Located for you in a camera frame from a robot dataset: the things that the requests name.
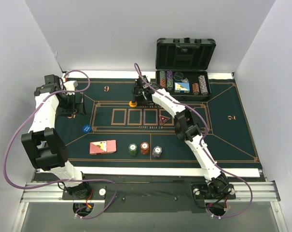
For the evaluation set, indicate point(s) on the red poker chip stack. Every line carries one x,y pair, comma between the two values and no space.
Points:
145,148

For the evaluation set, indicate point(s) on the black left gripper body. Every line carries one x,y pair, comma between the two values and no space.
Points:
78,103

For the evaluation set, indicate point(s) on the red playing card deck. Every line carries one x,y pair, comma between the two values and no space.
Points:
102,147

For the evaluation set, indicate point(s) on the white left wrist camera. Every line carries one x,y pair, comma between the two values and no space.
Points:
70,85

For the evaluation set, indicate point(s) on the black poker chip case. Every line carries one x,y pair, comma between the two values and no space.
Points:
188,56

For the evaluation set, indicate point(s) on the blue poker chip stack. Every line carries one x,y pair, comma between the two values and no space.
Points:
157,151

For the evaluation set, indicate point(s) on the orange big blind button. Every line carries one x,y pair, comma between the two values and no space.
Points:
133,104

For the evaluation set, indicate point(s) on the blue small blind button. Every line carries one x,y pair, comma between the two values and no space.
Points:
87,128

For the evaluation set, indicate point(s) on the aluminium front rail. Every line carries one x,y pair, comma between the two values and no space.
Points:
260,192

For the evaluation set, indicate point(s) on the purple chip row in case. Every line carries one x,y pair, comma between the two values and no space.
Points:
203,85

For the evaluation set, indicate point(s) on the black dealer button in case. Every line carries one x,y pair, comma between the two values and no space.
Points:
178,76

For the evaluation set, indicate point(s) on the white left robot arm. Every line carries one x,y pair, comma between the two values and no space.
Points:
43,145

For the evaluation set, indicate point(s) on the blue boxed card deck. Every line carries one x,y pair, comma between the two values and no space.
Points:
181,87

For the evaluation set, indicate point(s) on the orange chip row in case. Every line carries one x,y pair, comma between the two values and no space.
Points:
195,89

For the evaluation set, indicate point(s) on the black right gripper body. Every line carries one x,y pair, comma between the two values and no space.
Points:
136,93

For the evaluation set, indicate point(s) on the green orange chip row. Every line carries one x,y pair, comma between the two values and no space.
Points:
162,79

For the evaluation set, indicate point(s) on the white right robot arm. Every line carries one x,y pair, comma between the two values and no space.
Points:
187,129

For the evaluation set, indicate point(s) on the green poker chip stack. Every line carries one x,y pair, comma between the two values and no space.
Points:
133,149

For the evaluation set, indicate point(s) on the dark green poker table mat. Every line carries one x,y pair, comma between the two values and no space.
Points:
229,139

